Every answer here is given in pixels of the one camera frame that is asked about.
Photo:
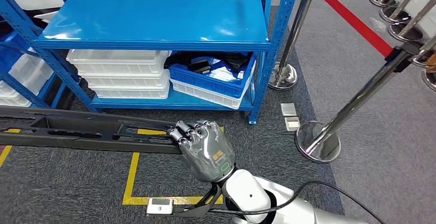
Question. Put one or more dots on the blue wheeled shelf rack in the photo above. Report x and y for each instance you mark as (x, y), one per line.
(58, 94)

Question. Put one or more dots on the black camera bracket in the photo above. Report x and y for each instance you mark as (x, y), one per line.
(201, 208)

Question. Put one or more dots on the white plastic bin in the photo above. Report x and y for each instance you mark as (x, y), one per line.
(32, 72)
(12, 98)

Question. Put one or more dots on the blue plastic bin with parts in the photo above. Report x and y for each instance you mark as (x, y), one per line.
(204, 86)

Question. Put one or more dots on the chrome stanchion behind shelf rack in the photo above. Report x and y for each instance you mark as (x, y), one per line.
(282, 79)

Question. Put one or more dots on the silver floor socket plate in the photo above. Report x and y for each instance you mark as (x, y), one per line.
(292, 123)
(288, 109)

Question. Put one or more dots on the short red barrier belt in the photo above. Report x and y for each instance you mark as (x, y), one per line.
(354, 21)

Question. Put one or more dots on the black rectangular small part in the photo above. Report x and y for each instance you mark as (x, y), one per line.
(200, 68)

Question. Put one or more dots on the clear plastic wrapper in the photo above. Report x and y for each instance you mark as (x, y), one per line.
(378, 25)

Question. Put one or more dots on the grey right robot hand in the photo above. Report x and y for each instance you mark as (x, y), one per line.
(207, 154)

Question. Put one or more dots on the clear plastic bag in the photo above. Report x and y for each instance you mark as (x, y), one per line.
(221, 74)

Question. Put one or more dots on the chrome stanchion with black head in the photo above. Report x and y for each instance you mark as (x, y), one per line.
(354, 103)

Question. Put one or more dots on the yellow floor tape square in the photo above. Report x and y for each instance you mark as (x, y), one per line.
(131, 178)

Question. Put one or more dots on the brown packet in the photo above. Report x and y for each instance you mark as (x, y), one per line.
(431, 63)

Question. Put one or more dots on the white plastic tray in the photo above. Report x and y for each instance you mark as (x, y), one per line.
(129, 82)
(133, 94)
(119, 64)

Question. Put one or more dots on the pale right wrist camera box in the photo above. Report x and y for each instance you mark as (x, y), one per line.
(160, 207)

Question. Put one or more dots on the blue metal shelf rack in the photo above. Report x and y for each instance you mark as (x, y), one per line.
(153, 18)

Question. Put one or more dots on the black bulky small part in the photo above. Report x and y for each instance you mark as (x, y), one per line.
(236, 61)

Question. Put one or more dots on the long black plastic panel part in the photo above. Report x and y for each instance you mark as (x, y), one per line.
(85, 144)

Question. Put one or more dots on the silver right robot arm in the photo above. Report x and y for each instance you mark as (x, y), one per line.
(248, 195)

